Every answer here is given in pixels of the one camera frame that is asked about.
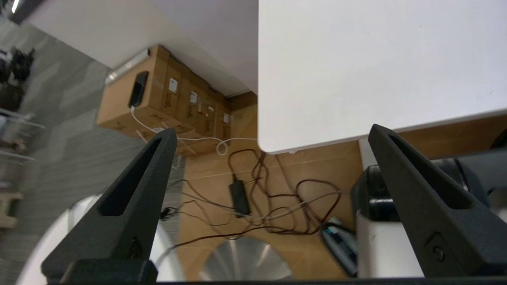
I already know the white cable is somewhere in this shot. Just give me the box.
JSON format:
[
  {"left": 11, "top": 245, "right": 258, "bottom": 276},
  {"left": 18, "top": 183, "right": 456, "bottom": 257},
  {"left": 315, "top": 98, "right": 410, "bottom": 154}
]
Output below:
[{"left": 130, "top": 105, "right": 259, "bottom": 156}]

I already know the black office chair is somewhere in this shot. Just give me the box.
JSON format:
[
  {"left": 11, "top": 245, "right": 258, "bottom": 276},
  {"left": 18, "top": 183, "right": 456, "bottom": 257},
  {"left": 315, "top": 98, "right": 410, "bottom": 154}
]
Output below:
[{"left": 0, "top": 47, "right": 36, "bottom": 86}]

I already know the dark tangled floor cable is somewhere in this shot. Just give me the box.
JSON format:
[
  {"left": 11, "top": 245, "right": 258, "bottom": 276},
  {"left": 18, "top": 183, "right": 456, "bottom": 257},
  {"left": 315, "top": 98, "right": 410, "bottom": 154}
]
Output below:
[{"left": 160, "top": 148, "right": 342, "bottom": 243}]

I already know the black power adapter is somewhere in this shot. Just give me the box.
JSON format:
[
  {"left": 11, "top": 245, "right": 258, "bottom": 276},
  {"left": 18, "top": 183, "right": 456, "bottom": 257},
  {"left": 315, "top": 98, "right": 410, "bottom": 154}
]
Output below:
[{"left": 229, "top": 180, "right": 251, "bottom": 217}]

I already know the white table leg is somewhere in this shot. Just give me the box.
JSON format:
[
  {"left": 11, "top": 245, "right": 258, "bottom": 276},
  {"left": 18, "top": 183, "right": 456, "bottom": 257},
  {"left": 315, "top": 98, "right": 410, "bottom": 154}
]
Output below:
[{"left": 358, "top": 137, "right": 381, "bottom": 169}]

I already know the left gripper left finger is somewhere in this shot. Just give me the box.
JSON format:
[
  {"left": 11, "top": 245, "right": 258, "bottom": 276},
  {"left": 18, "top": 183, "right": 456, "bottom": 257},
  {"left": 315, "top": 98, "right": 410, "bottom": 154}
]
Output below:
[{"left": 42, "top": 127, "right": 177, "bottom": 282}]

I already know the white flat strip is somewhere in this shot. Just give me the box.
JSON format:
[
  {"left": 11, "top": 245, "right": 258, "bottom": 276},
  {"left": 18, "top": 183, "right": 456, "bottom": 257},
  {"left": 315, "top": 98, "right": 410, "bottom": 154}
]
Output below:
[{"left": 104, "top": 47, "right": 152, "bottom": 86}]

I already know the black handheld device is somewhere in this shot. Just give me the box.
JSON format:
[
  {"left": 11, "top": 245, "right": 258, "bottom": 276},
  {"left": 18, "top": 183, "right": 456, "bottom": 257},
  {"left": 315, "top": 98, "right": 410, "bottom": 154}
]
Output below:
[{"left": 128, "top": 70, "right": 149, "bottom": 108}]

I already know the light wooden stool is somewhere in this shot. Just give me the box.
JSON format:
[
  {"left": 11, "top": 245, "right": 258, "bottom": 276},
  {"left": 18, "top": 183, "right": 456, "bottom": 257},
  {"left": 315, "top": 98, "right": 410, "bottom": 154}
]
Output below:
[{"left": 0, "top": 191, "right": 23, "bottom": 229}]

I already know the black power strip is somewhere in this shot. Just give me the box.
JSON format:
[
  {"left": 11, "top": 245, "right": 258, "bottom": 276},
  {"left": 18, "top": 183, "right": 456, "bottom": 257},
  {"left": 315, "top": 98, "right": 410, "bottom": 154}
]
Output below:
[{"left": 319, "top": 217, "right": 358, "bottom": 276}]

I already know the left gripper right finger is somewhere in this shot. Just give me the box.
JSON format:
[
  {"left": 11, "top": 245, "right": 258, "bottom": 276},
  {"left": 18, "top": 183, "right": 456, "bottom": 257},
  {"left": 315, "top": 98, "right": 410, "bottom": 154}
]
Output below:
[{"left": 368, "top": 124, "right": 507, "bottom": 277}]

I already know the metal frame rack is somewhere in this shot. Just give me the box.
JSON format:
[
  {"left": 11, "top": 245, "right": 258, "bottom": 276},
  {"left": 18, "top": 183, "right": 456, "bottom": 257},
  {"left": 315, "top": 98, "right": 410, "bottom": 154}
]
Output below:
[{"left": 0, "top": 109, "right": 47, "bottom": 163}]

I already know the grey floor cable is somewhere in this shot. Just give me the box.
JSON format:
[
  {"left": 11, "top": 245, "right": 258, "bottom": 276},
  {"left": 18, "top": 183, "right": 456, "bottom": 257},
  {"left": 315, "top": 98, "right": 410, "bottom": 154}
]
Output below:
[{"left": 174, "top": 191, "right": 342, "bottom": 222}]

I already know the silver round disc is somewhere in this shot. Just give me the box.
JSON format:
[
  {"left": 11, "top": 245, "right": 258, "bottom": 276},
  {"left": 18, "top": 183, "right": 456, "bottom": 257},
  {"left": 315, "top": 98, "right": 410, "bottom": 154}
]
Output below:
[{"left": 198, "top": 236, "right": 294, "bottom": 281}]

